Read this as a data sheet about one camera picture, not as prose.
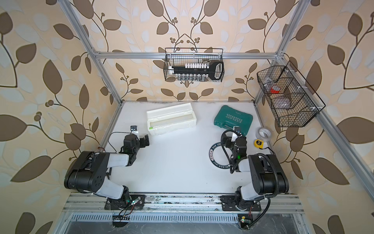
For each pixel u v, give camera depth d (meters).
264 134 1.02
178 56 0.91
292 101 0.74
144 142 0.87
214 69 0.84
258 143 0.94
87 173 0.45
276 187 0.42
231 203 0.73
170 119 1.02
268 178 0.45
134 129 0.83
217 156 0.92
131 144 0.74
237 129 0.79
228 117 1.05
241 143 0.71
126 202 0.68
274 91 0.82
